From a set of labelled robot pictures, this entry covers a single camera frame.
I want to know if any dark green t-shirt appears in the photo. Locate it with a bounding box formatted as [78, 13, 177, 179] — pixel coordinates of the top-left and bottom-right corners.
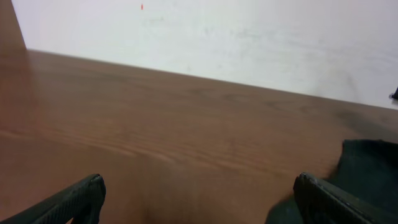
[266, 139, 397, 223]

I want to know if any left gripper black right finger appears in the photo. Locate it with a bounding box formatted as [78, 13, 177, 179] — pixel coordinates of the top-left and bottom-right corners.
[294, 172, 397, 224]

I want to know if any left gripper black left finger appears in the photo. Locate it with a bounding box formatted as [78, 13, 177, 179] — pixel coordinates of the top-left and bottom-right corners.
[1, 174, 106, 224]

